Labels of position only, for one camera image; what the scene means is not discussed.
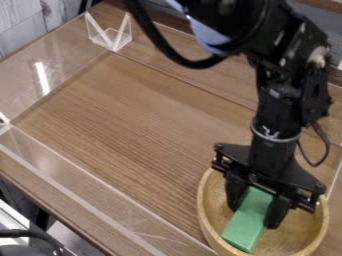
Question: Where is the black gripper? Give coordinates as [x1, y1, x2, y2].
[211, 128, 326, 229]

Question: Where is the green rectangular block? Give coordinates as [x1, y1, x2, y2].
[221, 187, 272, 253]

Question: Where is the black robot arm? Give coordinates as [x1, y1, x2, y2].
[169, 0, 331, 229]

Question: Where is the brown wooden bowl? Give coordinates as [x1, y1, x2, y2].
[196, 168, 330, 256]

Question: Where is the black table frame bracket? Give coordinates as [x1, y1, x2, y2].
[25, 219, 108, 256]

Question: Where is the clear acrylic corner bracket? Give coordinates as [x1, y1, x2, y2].
[84, 12, 132, 52]

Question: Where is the clear acrylic barrier wall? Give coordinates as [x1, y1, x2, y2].
[0, 11, 342, 256]

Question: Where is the black cable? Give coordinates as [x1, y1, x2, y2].
[121, 0, 232, 70]

